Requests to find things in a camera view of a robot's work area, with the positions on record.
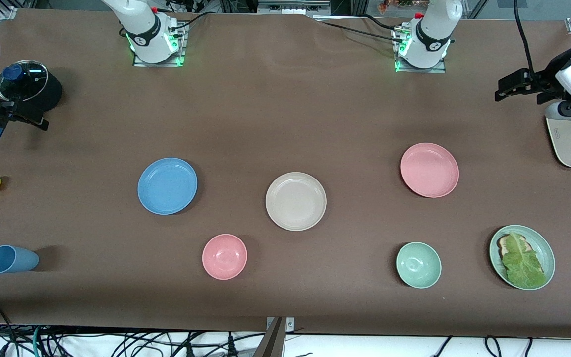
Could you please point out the green bowl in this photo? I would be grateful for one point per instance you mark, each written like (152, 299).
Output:
(418, 265)

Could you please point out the dark brown beam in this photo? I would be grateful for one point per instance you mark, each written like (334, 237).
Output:
(271, 344)

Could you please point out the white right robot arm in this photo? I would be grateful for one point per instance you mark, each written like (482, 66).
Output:
(149, 39)

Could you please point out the blue plate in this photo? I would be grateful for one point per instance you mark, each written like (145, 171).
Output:
(167, 186)

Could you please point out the glass lid with blue knob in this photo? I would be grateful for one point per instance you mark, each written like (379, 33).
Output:
(30, 84)

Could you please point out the beige plate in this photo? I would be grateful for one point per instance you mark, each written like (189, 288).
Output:
(296, 201)

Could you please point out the pink bowl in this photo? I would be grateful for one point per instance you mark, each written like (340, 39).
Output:
(224, 257)

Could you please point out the green lettuce leaf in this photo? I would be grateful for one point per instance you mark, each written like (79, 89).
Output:
(523, 265)

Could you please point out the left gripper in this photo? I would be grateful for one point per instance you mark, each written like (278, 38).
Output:
(549, 78)

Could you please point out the pink plate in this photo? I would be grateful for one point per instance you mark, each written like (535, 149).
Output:
(429, 170)

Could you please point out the blue cup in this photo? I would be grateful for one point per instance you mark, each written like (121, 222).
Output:
(10, 259)

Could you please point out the green plate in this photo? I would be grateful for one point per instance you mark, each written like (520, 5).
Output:
(545, 253)

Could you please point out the toasted bread slice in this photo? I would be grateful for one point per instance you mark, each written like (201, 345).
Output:
(501, 243)

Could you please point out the grey metal box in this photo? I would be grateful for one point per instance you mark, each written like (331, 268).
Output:
(290, 7)

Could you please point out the brown table cover mat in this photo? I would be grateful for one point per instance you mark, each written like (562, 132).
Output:
(285, 124)

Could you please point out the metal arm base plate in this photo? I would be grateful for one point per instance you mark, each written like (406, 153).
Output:
(441, 68)
(181, 59)

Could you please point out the orange artificial flowers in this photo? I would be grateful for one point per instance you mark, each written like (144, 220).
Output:
(389, 5)

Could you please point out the metal table bracket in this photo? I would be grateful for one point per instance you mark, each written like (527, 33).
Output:
(290, 325)

